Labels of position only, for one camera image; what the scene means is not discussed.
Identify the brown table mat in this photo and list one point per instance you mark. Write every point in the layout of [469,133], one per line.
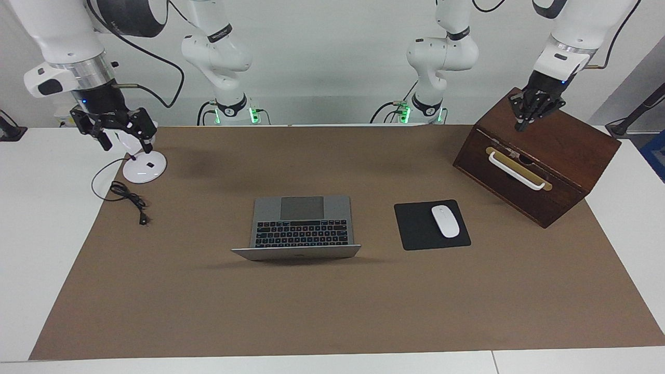
[208,311]

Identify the white power strip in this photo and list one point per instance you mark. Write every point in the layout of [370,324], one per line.
[63,122]

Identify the black clamp base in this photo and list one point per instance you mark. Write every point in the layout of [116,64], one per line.
[10,132]

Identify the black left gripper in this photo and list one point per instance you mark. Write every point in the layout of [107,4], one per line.
[545,85]

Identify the dark brown wooden box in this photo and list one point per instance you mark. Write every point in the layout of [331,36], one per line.
[566,150]

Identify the white desk lamp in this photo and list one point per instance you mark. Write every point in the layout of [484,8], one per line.
[140,171]

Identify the blue crate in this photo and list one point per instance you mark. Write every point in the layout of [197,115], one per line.
[655,156]

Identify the black mouse pad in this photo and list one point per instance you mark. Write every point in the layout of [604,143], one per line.
[415,228]

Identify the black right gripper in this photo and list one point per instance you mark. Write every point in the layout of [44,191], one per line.
[104,104]

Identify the black stand with pole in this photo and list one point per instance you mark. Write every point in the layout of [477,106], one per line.
[623,127]

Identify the white computer mouse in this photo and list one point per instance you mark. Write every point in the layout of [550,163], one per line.
[446,222]

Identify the silver grey laptop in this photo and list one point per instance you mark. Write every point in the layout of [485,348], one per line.
[301,208]

